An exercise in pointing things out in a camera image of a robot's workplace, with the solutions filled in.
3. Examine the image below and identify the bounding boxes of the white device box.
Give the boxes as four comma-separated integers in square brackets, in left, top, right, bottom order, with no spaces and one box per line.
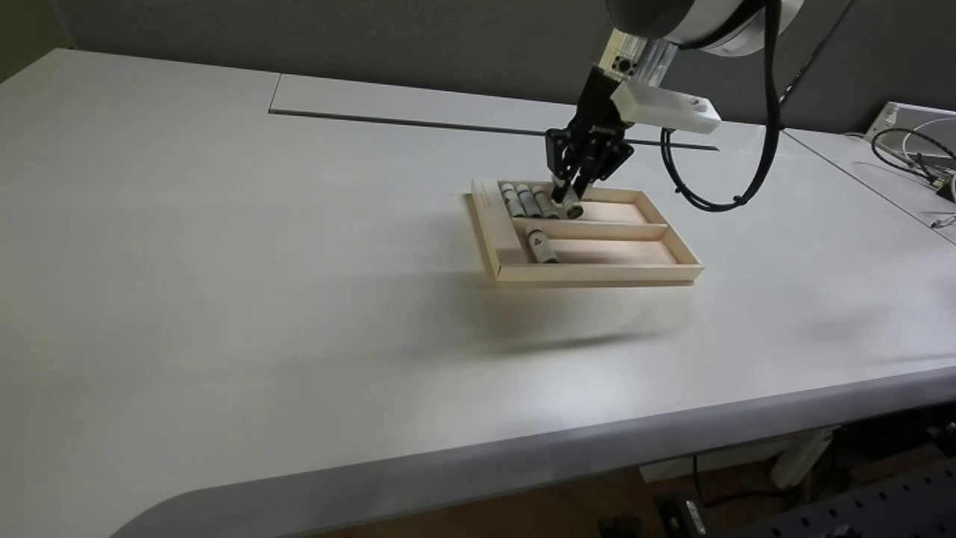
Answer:
[862,100,956,143]

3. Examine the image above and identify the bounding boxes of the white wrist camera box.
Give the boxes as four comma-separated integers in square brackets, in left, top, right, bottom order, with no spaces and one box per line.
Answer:
[607,79,722,137]

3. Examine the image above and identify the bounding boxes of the white table leg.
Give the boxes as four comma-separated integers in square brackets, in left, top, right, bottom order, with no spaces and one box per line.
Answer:
[771,427,841,495]

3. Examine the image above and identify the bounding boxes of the small white bottle dark cap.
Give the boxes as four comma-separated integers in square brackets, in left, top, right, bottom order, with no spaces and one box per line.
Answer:
[496,179,522,218]
[511,179,537,218]

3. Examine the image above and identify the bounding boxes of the grey table cable flap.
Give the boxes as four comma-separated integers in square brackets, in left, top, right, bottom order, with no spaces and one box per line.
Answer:
[265,72,722,157]

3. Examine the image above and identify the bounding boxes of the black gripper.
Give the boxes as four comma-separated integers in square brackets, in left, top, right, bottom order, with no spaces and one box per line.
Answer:
[544,63,638,218]

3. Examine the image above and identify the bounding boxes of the black looped cable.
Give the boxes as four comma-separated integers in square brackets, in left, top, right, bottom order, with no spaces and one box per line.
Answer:
[870,124,956,188]

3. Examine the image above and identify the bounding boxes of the wooden two-compartment tray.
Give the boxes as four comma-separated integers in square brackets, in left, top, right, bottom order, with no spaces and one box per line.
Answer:
[459,179,708,290]

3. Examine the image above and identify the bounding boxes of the grey partition panel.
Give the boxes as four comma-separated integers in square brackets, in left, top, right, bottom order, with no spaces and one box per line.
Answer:
[47,0,858,127]
[774,0,956,137]

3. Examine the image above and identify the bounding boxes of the small black floor device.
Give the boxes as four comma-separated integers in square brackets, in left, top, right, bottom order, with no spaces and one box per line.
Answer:
[659,495,713,538]

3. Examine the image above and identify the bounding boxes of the black perforated plate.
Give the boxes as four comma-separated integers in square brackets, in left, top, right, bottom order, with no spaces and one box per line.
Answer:
[735,460,956,538]

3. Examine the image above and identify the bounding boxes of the white cable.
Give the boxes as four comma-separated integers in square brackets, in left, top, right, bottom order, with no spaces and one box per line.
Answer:
[898,117,956,179]

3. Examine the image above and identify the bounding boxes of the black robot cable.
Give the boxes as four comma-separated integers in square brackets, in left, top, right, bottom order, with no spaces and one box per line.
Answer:
[656,0,784,215]

